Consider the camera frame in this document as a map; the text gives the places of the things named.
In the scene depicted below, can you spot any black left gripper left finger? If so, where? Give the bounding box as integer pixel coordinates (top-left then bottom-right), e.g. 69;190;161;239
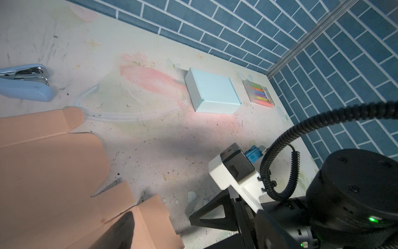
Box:
89;211;135;249

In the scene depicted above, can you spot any clear box of markers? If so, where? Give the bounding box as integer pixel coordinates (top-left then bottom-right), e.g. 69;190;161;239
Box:
243;79;275;108

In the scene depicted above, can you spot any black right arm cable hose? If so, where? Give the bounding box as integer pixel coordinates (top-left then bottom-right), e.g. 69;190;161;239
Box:
258;100;398;202

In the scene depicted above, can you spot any light blue small stapler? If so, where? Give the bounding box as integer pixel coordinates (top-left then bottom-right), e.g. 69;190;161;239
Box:
1;64;55;102

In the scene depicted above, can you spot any light teal paper box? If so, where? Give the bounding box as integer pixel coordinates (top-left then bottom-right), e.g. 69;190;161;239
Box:
184;67;241;114

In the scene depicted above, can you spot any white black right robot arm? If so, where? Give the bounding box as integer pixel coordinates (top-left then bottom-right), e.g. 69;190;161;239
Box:
190;149;398;249

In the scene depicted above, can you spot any aluminium right corner post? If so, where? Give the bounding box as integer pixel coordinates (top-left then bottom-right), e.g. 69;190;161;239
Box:
265;0;358;78

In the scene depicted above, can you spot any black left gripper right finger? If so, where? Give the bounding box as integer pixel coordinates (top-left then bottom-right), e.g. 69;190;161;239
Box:
255;210;302;249

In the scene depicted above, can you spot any pink paper box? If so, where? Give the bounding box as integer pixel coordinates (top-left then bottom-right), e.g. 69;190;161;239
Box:
1;107;184;249

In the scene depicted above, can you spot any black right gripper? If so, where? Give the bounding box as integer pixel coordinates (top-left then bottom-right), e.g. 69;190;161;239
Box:
189;189;320;249

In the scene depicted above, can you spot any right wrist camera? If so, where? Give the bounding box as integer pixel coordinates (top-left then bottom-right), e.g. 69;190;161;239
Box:
208;143;266;213

